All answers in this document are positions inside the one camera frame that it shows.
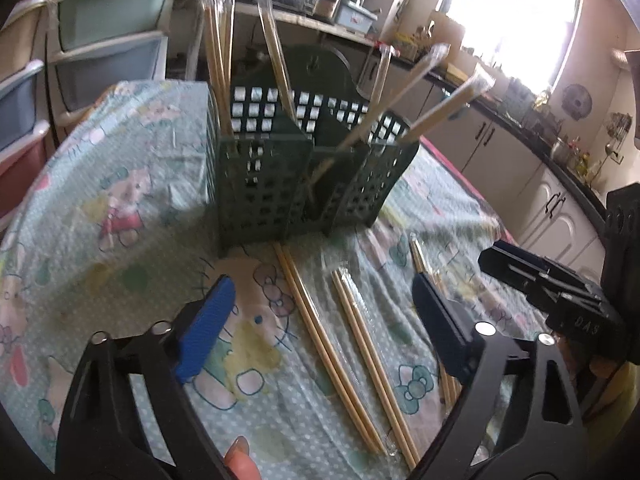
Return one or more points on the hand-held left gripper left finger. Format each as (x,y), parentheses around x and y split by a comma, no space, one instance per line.
(207,325)

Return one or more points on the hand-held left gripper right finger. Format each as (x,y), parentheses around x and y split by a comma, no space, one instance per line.
(440,325)

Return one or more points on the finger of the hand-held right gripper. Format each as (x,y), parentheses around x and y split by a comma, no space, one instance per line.
(515,262)

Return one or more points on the bamboo chopstick pair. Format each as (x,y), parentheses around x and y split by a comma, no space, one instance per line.
(450,110)
(275,55)
(212,60)
(367,355)
(320,335)
(400,92)
(229,55)
(420,257)
(382,80)

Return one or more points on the dark green utensil basket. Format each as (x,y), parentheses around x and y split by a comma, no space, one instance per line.
(265,195)

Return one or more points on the person's right hand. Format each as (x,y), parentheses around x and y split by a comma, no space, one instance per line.
(600,375)

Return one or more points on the person's left hand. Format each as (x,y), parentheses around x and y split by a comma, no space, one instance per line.
(242,462)

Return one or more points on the white kitchen cabinets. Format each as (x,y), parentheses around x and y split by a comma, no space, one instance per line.
(505,160)

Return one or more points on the printed cartoon blanket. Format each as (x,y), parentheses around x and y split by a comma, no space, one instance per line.
(125,200)

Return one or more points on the kitchen window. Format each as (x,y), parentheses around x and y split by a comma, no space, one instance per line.
(510,15)

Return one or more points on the beige blue pink drawer tower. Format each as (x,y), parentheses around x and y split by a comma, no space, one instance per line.
(20,110)

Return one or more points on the stone shelf unit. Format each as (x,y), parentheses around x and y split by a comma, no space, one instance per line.
(310,25)

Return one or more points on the green blue drawer tower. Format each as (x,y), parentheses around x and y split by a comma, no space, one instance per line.
(110,20)

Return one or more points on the round wall fan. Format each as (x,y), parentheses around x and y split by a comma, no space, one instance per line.
(577,101)

